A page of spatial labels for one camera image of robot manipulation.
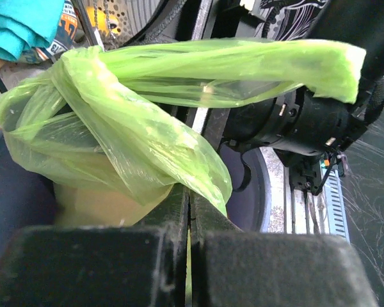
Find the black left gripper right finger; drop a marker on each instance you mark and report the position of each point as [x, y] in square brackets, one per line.
[230, 267]

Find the yellow duck plush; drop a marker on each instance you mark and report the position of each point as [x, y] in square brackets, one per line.
[100, 20]

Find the teal cloth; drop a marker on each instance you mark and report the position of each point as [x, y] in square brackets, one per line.
[27, 24]

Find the green trash bag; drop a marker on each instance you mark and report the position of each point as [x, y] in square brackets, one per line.
[93, 123]

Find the blue trash bin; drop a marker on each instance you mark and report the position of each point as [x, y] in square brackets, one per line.
[28, 199]

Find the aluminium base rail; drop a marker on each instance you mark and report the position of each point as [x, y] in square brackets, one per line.
[314, 204]

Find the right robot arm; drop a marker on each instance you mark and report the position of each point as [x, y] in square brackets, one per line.
[299, 127]

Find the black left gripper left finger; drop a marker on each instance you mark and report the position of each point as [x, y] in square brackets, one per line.
[140, 265]

